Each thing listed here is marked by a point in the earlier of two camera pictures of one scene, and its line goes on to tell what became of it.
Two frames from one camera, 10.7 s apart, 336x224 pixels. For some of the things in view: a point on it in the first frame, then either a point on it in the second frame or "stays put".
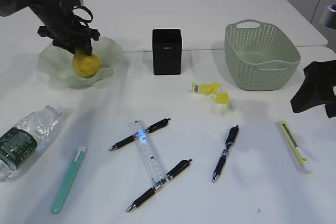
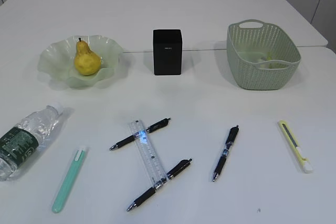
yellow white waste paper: [220, 100] -> [268, 56]
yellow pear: [85, 65] stays put
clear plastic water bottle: [18, 144] stays put
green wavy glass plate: [56, 63] stays put
